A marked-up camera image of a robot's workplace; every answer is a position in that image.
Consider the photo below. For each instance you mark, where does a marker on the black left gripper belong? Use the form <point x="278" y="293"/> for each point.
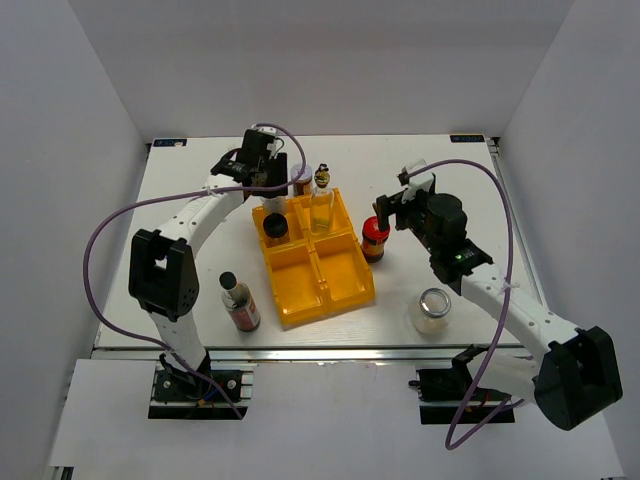
<point x="277" y="165"/>

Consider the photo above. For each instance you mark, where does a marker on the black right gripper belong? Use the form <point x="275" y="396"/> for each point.
<point x="400" y="207"/>

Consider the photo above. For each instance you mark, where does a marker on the red lid sauce jar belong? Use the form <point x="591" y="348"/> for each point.
<point x="373" y="240"/>

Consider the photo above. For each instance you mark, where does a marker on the white powder jar black lid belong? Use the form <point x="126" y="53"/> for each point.
<point x="274" y="204"/>

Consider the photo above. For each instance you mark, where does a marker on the brown jar white lid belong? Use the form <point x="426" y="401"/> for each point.
<point x="304" y="175"/>

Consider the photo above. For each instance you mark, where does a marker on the glass spice jar black lid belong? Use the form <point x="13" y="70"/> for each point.
<point x="276" y="230"/>

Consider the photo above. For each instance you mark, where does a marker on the glass oil bottle gold stopper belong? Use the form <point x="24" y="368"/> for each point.
<point x="321" y="202"/>

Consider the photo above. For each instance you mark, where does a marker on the dark soy sauce bottle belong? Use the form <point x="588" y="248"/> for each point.
<point x="239" y="303"/>

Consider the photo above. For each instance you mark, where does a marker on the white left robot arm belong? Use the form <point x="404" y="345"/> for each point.
<point x="162" y="274"/>

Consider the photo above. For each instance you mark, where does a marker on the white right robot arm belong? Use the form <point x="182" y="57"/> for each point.
<point x="572" y="373"/>

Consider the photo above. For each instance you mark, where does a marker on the blue label sticker left corner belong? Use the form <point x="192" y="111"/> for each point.
<point x="169" y="143"/>

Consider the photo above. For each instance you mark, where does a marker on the blue label sticker corner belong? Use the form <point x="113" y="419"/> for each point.
<point x="169" y="143"/>
<point x="467" y="138"/>

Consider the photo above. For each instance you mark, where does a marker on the yellow four-compartment plastic bin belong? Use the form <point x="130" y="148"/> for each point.
<point x="315" y="276"/>

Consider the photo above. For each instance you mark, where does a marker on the blue label sticker right corner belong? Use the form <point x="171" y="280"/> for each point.
<point x="467" y="138"/>

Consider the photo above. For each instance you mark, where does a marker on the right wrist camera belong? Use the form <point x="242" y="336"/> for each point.
<point x="415" y="177"/>

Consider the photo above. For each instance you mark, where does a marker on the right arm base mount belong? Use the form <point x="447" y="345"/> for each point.
<point x="440" y="382"/>

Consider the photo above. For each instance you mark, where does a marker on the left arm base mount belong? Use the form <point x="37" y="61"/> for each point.
<point x="173" y="399"/>

